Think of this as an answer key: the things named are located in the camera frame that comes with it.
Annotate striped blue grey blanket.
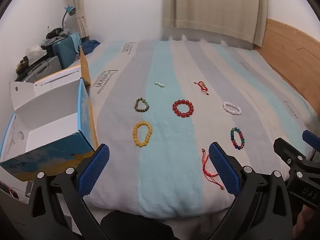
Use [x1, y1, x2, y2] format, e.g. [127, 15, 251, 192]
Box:
[82, 39, 315, 218]

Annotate yellow bead bracelet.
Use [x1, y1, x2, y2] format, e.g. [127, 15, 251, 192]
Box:
[132, 121, 153, 147]

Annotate red bead bracelet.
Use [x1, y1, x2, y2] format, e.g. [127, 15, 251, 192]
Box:
[172, 99, 194, 118]

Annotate red cord bundle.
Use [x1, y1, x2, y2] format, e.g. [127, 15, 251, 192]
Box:
[7, 187, 20, 200]

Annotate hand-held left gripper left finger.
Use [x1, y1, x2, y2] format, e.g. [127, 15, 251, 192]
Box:
[22, 144, 110, 240]

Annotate wooden headboard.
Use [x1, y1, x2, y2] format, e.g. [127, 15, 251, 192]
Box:
[254, 19, 320, 123]

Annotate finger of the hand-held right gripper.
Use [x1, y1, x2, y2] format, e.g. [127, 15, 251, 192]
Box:
[273, 137, 310, 173]
[302, 129, 320, 153]

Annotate black pouch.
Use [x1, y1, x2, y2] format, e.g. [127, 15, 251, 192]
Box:
[46, 26, 70, 40]

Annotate green brown bead bracelet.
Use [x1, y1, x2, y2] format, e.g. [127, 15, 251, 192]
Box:
[134, 97, 150, 112]

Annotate blue and yellow cardboard box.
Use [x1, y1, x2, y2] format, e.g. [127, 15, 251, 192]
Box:
[0, 46, 99, 183]

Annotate white bead bracelet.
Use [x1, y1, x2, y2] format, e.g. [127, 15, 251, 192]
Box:
[223, 101, 242, 115]

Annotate light blue towel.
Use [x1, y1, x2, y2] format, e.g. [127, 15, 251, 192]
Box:
[70, 32, 82, 53]

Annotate dark blue clothing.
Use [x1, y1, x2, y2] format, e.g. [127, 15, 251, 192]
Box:
[81, 39, 102, 55]

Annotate multicolour bead bracelet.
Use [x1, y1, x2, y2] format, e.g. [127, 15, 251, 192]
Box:
[230, 127, 245, 150]

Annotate person's dark trousers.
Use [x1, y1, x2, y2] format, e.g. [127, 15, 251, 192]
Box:
[100, 210, 178, 240]

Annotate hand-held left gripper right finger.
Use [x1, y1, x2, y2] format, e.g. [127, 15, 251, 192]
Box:
[209, 142, 298, 240]

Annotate white plastic bag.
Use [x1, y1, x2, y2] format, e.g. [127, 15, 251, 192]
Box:
[26, 44, 48, 61]

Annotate red string bracelet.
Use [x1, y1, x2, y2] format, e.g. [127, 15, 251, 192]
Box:
[194, 81, 210, 95]
[201, 149, 224, 192]

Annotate person's right hand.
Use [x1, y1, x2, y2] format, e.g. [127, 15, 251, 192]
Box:
[295, 205, 316, 240]

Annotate wide beige curtain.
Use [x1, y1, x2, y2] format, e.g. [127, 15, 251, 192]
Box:
[161, 0, 269, 49]

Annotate blue desk lamp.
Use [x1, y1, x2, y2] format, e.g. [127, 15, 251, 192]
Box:
[61, 4, 77, 30]

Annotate narrow beige curtain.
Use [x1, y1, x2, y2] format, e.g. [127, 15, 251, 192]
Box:
[70, 0, 90, 39]

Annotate teal suitcase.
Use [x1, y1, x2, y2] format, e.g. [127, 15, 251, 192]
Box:
[51, 34, 80, 69]

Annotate grey suitcase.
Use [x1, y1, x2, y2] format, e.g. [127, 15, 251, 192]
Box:
[21, 55, 63, 82]

